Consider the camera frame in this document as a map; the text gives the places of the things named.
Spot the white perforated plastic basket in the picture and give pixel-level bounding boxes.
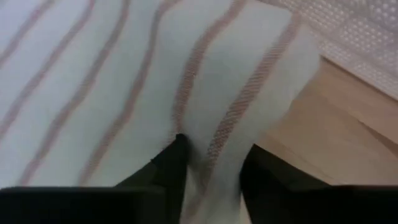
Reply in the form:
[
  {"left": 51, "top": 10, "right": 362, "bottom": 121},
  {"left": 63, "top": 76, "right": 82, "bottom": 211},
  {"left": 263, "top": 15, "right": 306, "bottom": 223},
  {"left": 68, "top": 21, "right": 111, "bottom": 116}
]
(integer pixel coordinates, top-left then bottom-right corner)
[{"left": 257, "top": 0, "right": 398, "bottom": 102}]

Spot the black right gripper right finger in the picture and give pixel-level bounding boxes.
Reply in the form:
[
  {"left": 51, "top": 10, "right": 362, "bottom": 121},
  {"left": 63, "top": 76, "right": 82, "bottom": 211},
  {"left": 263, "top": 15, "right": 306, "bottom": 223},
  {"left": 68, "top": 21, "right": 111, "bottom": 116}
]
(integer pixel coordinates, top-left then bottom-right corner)
[{"left": 241, "top": 144, "right": 398, "bottom": 224}]

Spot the white towel with brown stripes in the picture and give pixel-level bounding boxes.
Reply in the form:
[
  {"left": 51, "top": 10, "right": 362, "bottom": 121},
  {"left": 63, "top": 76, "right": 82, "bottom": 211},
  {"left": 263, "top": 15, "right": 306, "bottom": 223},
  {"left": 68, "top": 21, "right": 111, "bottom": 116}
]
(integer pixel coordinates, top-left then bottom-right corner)
[{"left": 0, "top": 0, "right": 321, "bottom": 224}]

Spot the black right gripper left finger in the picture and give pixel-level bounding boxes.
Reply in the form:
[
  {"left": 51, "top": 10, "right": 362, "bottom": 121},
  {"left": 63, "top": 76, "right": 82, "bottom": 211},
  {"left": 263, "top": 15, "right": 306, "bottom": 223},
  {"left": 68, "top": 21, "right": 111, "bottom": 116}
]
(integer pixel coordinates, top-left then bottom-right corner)
[{"left": 0, "top": 133, "right": 189, "bottom": 224}]

